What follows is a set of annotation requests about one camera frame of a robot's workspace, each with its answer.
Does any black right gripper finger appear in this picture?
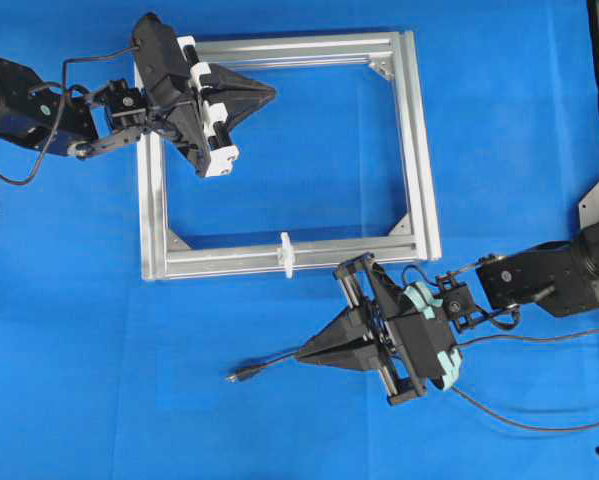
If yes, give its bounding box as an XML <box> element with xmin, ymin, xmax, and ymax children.
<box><xmin>294</xmin><ymin>338</ymin><xmax>388</xmax><ymax>372</ymax></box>
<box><xmin>303</xmin><ymin>306</ymin><xmax>378</xmax><ymax>351</ymax></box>

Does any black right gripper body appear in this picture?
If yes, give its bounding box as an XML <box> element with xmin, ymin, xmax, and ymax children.
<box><xmin>334</xmin><ymin>253</ymin><xmax>449</xmax><ymax>405</ymax></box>

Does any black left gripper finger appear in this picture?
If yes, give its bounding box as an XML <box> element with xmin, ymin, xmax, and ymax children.
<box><xmin>219</xmin><ymin>82</ymin><xmax>277</xmax><ymax>140</ymax></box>
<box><xmin>206</xmin><ymin>63</ymin><xmax>274</xmax><ymax>95</ymax></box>

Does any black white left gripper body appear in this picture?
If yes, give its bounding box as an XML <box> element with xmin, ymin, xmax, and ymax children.
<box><xmin>143</xmin><ymin>35</ymin><xmax>242</xmax><ymax>179</ymax></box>

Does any black USB cable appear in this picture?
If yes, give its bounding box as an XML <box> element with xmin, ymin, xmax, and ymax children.
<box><xmin>224</xmin><ymin>347</ymin><xmax>599</xmax><ymax>433</ymax></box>

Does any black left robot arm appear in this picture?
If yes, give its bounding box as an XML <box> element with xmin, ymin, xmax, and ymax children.
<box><xmin>0</xmin><ymin>37</ymin><xmax>276</xmax><ymax>178</ymax></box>

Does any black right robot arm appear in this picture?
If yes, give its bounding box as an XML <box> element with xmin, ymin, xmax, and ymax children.
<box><xmin>293</xmin><ymin>221</ymin><xmax>599</xmax><ymax>405</ymax></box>

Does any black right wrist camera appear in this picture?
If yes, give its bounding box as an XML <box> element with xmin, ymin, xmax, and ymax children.
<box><xmin>386</xmin><ymin>308</ymin><xmax>462</xmax><ymax>390</ymax></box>

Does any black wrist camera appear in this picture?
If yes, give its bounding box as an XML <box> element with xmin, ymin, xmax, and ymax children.
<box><xmin>386</xmin><ymin>308</ymin><xmax>462</xmax><ymax>390</ymax></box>
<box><xmin>130</xmin><ymin>12</ymin><xmax>196</xmax><ymax>109</ymax></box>

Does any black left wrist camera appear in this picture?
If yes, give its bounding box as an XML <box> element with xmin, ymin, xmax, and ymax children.
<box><xmin>130</xmin><ymin>12</ymin><xmax>196</xmax><ymax>109</ymax></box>

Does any white string loop holder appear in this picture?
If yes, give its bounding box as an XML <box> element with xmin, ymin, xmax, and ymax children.
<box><xmin>277</xmin><ymin>231</ymin><xmax>296</xmax><ymax>279</ymax></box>

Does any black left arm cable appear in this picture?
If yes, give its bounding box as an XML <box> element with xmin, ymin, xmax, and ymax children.
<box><xmin>0</xmin><ymin>43</ymin><xmax>145</xmax><ymax>188</ymax></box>

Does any aluminium extrusion frame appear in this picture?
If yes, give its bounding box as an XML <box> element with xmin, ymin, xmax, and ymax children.
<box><xmin>137</xmin><ymin>31</ymin><xmax>442</xmax><ymax>281</ymax></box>

